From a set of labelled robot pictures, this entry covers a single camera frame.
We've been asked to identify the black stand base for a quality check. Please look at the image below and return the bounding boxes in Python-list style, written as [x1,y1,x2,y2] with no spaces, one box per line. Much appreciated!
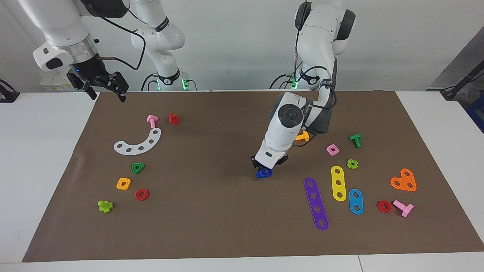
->
[0,79,20,103]

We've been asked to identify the yellow three-hole plastic plate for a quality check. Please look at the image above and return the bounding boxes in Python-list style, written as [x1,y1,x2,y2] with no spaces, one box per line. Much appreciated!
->
[331,165,347,202]

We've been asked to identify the pale yellow box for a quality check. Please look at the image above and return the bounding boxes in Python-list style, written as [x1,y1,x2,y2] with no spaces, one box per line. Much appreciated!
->
[40,73,76,92]

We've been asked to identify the purple four-hole plastic plate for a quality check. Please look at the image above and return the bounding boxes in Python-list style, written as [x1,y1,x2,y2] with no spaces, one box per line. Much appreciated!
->
[304,178,329,231]

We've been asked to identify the blue two-hole plastic plate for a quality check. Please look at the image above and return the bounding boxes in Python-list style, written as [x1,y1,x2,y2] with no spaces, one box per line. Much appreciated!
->
[348,189,364,215]

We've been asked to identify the brown paper table mat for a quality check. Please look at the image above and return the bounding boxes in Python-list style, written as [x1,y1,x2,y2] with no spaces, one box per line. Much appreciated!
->
[22,90,484,263]

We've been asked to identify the blue crate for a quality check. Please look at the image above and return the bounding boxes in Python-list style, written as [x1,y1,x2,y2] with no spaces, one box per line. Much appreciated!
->
[464,96,484,133]

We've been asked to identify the black arm base cable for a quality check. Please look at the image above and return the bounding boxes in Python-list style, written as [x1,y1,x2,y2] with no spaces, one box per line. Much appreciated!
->
[141,74,157,92]
[269,74,293,90]

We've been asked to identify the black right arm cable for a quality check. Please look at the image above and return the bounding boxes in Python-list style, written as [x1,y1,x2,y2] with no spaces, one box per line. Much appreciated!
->
[81,0,147,71]

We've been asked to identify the grey slanted panel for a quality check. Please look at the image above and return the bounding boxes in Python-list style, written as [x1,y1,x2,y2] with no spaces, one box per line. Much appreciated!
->
[427,36,484,91]

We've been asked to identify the orange angled three-hole plate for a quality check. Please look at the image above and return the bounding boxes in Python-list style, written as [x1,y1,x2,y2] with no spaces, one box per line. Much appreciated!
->
[390,168,417,192]

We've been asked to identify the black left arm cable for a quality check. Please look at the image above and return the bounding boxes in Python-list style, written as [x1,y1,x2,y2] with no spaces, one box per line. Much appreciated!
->
[293,0,337,150]

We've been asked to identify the white curved five-hole plate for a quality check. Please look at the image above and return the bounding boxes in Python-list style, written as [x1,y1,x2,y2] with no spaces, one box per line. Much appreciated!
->
[113,128,162,156]

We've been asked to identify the black tripod pole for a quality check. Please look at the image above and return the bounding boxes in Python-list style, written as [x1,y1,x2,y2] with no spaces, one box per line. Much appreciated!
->
[441,62,484,99]

